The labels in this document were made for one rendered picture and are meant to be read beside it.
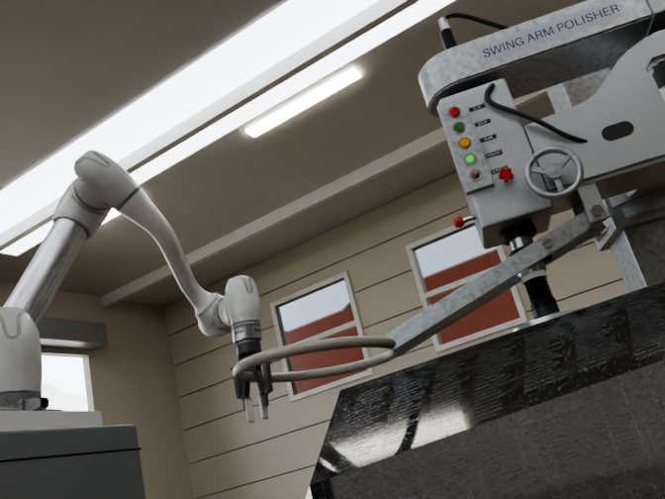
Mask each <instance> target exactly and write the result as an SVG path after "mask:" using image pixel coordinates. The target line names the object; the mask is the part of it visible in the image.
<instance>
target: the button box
mask: <svg viewBox="0 0 665 499"><path fill-rule="evenodd" d="M451 107H457V108H459V109H460V115H459V116H458V117H457V118H450V117H449V116H448V114H447V112H448V110H449V108H451ZM437 111H438V114H439V117H440V120H441V122H442V125H443V128H444V131H445V134H446V137H447V140H448V143H449V146H450V149H451V152H452V155H453V158H454V161H455V164H456V167H457V170H458V173H459V176H460V179H461V182H462V185H463V188H464V191H465V194H466V196H467V195H471V194H472V193H474V192H477V191H480V190H483V189H487V188H490V187H493V186H494V181H493V178H492V175H491V172H490V169H489V166H488V164H487V161H486V158H485V156H484V153H483V151H482V148H481V145H480V142H479V139H478V136H477V134H476V131H475V128H474V125H473V122H472V119H471V117H470V114H469V111H468V108H467V105H466V103H465V100H464V97H461V98H458V99H455V100H452V101H449V102H446V103H443V104H440V105H437ZM457 122H462V123H464V124H465V126H466V129H465V131H464V132H463V133H461V134H456V133H455V132H454V131H453V125H454V124H455V123H457ZM462 138H468V139H470V141H471V146H470V147H469V148H468V149H466V150H463V149H461V148H460V147H459V145H458V142H459V140H460V139H462ZM468 153H474V154H475V155H476V157H477V160H476V162H475V163H474V164H472V165H468V164H466V163H465V162H464V160H463V158H464V156H465V155H466V154H468ZM473 169H479V170H481V172H482V178H481V179H480V180H479V181H472V180H471V179H470V178H469V173H470V171H471V170H473Z"/></svg>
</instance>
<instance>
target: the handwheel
mask: <svg viewBox="0 0 665 499"><path fill-rule="evenodd" d="M554 152H555V153H561V154H564V155H565V156H564V157H563V158H562V159H561V160H560V161H559V162H558V163H550V164H549V165H548V166H547V167H546V168H542V167H535V166H533V164H534V163H535V162H536V160H537V159H539V158H540V157H541V156H543V155H545V154H548V153H554ZM570 159H571V160H572V161H573V162H574V163H575V165H576V169H577V176H576V179H575V181H574V183H573V184H572V185H571V186H570V187H569V188H568V189H566V190H565V189H564V187H563V184H562V182H561V180H560V179H561V177H562V174H563V166H564V165H565V164H566V163H567V162H568V161H569V160H570ZM532 172H533V173H540V174H545V177H546V179H547V180H548V182H549V183H550V184H555V185H556V188H557V190H558V192H555V193H552V192H547V191H544V190H542V189H540V188H539V187H537V186H536V185H535V183H534V182H533V180H532V177H531V173H532ZM524 178H525V182H526V184H527V186H528V187H529V188H530V190H531V191H532V192H533V193H535V194H536V195H538V196H540V197H542V198H545V199H554V200H555V199H562V198H565V197H567V196H569V195H571V194H573V193H574V192H575V191H576V190H577V189H578V188H579V187H580V185H581V184H582V181H583V178H584V166H583V163H582V161H581V159H580V158H579V156H578V155H577V154H576V153H575V152H573V151H571V150H569V149H567V148H563V147H547V148H543V149H541V150H538V151H537V152H535V153H534V154H533V155H532V156H531V157H530V158H529V160H528V161H527V163H526V165H525V168H524Z"/></svg>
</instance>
